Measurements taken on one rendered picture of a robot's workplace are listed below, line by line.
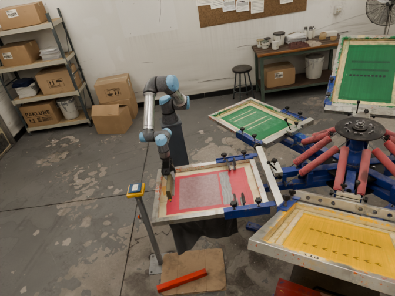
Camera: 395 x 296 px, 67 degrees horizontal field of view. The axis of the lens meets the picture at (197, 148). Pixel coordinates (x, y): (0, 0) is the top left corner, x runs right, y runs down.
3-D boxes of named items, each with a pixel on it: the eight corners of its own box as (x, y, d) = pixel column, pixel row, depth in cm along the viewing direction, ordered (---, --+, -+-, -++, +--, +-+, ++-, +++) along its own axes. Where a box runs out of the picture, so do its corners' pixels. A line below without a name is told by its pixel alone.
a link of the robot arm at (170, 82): (175, 99, 265) (154, 73, 213) (191, 98, 262) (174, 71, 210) (174, 112, 263) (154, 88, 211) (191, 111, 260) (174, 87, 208)
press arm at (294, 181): (185, 204, 225) (184, 198, 221) (185, 199, 229) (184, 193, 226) (351, 182, 219) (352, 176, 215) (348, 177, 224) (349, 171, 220)
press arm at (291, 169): (273, 179, 214) (273, 174, 211) (271, 174, 219) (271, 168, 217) (297, 176, 213) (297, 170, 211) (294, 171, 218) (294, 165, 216)
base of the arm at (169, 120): (161, 118, 274) (158, 108, 269) (177, 114, 276) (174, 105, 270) (163, 125, 261) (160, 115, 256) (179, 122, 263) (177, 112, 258)
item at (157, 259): (149, 275, 277) (119, 199, 225) (150, 255, 296) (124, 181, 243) (171, 272, 276) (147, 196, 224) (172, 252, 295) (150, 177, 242)
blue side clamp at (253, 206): (224, 219, 196) (223, 212, 192) (224, 214, 200) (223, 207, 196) (270, 214, 195) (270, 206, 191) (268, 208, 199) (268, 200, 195)
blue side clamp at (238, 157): (217, 168, 242) (216, 161, 239) (216, 165, 247) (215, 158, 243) (253, 163, 241) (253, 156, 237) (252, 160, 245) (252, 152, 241)
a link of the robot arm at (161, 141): (167, 133, 200) (164, 140, 193) (170, 146, 206) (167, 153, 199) (156, 133, 201) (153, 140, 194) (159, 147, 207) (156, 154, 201)
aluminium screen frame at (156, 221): (152, 226, 199) (151, 222, 196) (158, 172, 247) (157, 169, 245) (270, 211, 195) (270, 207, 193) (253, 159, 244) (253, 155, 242)
